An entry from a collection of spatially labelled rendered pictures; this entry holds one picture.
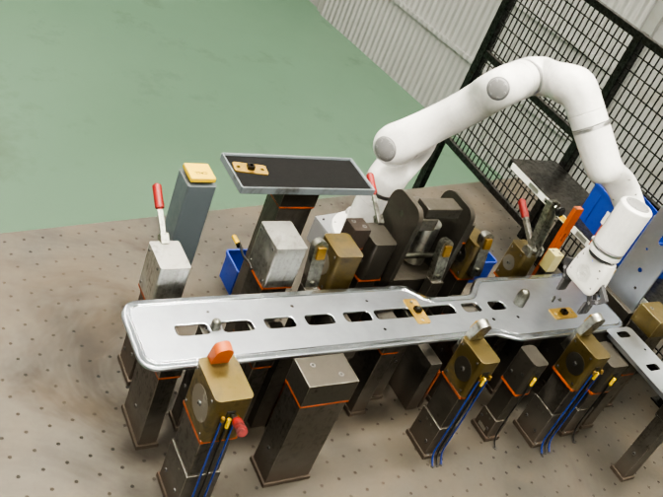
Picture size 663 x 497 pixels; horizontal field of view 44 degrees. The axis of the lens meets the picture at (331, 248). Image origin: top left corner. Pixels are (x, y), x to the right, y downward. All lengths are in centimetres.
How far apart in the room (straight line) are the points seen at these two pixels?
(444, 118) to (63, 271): 107
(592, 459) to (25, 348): 150
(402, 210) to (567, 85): 49
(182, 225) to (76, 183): 189
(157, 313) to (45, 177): 212
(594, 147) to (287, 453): 102
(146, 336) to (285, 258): 37
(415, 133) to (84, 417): 112
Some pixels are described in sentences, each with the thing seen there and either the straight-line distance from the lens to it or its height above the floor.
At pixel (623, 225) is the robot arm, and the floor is 132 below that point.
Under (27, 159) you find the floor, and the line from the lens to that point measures 388.
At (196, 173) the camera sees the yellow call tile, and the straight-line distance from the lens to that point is 188.
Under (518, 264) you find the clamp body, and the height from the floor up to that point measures 101.
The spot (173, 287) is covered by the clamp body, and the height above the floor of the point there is 101.
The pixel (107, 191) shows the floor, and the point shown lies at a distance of 378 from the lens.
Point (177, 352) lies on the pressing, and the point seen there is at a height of 100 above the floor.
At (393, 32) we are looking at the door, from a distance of 591.
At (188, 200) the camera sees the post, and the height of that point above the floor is 110.
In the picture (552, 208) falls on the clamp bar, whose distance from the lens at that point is 231.
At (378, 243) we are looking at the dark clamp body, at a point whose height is 108.
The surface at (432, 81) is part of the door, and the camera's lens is 563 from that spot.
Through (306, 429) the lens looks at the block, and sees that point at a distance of 178.
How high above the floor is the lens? 216
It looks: 34 degrees down
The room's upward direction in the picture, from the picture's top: 23 degrees clockwise
